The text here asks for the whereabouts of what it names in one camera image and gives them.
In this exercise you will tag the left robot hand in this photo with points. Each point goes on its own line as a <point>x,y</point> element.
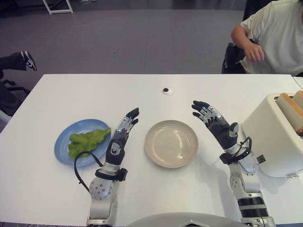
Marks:
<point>117,148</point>

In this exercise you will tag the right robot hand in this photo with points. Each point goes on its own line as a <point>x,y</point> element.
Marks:
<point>223,136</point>

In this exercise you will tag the green lettuce leaf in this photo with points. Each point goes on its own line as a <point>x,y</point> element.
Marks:
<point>86,142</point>

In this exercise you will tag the cream toaster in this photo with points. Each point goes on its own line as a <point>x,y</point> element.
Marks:
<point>272,142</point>

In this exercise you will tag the beige plate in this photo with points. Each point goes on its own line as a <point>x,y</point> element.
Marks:
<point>171,144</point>

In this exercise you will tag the blue plate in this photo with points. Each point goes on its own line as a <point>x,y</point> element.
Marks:
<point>64,146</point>

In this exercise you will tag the bread slice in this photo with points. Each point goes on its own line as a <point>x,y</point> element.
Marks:
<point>290,111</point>

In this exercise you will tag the robot body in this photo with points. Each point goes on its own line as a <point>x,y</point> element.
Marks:
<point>187,220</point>

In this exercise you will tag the person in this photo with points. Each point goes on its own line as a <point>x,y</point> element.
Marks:
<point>272,35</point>
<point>16,62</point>

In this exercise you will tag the black office chair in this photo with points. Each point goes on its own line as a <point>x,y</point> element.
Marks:
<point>10,86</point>

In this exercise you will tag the white metal rack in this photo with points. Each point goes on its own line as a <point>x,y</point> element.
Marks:
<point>58,6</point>

